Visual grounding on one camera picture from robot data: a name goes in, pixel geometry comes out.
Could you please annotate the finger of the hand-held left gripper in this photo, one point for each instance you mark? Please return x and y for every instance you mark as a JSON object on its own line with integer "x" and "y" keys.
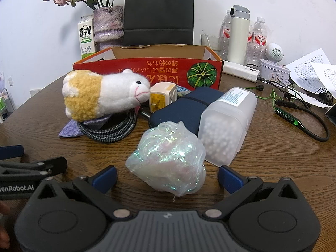
{"x": 11, "y": 152}
{"x": 53, "y": 166}

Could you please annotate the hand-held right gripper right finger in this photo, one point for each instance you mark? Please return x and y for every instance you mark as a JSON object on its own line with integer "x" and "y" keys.
{"x": 231, "y": 176}

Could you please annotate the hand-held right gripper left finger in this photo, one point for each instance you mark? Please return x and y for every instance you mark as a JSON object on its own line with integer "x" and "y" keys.
{"x": 105, "y": 179}

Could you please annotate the translucent container of white beads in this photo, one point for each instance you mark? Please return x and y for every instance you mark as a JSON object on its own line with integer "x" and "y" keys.
{"x": 223, "y": 131}

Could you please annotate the iridescent plastic bag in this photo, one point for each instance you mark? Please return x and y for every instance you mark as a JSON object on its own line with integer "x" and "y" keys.
{"x": 168, "y": 160}

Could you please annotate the white yellow plush alpaca toy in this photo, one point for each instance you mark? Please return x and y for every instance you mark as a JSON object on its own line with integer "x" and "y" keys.
{"x": 110, "y": 92}

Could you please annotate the red cardboard box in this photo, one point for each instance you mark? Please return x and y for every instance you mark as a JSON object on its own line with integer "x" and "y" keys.
{"x": 162, "y": 71}

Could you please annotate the person's left hand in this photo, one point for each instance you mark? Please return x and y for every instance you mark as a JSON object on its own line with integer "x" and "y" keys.
{"x": 3, "y": 235}

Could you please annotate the purple woven cloth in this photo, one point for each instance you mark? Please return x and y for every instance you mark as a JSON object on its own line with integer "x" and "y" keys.
{"x": 71, "y": 130}

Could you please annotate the navy blue zip pouch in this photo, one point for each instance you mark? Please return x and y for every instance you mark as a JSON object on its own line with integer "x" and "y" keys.
{"x": 178, "y": 110}

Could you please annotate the green black neckband earphones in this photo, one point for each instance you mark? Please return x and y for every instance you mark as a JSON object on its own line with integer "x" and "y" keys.
{"x": 291, "y": 116}

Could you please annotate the teal patterned small item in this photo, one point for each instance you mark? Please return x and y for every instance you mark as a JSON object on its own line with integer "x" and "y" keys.
{"x": 182, "y": 90}

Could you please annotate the white yellow power adapter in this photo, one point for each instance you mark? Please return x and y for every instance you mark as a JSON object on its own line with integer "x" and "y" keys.
{"x": 160, "y": 97}

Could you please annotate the white power bank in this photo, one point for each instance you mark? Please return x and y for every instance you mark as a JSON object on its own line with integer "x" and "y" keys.
{"x": 241, "y": 71}

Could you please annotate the small white carton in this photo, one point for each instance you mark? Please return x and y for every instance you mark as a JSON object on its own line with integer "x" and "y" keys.
{"x": 274, "y": 72}

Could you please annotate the white round speaker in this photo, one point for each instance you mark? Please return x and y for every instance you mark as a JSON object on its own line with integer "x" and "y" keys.
{"x": 274, "y": 52}

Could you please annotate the printed paper sheet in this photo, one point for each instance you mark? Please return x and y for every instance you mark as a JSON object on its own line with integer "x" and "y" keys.
{"x": 305, "y": 68}
{"x": 328, "y": 84}

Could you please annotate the white green milk carton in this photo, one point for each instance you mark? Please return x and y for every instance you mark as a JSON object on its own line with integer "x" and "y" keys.
{"x": 86, "y": 36}

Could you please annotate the clear glass cup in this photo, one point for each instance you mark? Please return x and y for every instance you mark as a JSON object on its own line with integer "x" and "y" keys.
{"x": 212, "y": 43}

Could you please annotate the white thermos bottle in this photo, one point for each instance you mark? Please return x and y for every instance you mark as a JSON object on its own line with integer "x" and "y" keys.
{"x": 238, "y": 39}

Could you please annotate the clear water bottle red label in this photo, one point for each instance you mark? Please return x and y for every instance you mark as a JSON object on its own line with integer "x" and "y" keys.
{"x": 258, "y": 39}
{"x": 226, "y": 31}

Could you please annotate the purple fuzzy vase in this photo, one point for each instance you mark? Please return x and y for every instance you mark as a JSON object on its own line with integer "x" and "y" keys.
{"x": 109, "y": 23}

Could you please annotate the black paper bag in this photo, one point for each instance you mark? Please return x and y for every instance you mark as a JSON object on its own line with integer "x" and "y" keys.
{"x": 158, "y": 13}

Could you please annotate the white wall socket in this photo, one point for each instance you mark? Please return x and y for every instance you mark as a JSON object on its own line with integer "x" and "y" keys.
{"x": 10, "y": 80}

